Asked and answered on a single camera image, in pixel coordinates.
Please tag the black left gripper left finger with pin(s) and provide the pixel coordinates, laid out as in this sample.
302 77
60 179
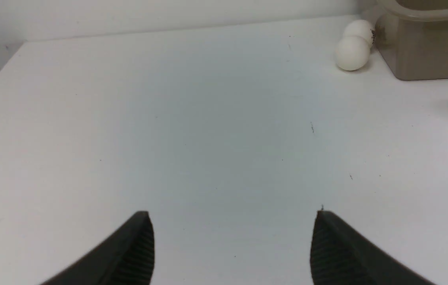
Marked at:
126 257

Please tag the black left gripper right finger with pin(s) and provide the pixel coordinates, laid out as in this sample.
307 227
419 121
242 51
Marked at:
340 255

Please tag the white ball left of bin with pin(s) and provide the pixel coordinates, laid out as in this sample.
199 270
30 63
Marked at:
352 53

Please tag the white ball behind left corner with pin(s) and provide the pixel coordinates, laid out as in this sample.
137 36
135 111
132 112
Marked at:
361 28

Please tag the beige plastic bin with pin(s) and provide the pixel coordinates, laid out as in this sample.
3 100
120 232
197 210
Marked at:
412 37

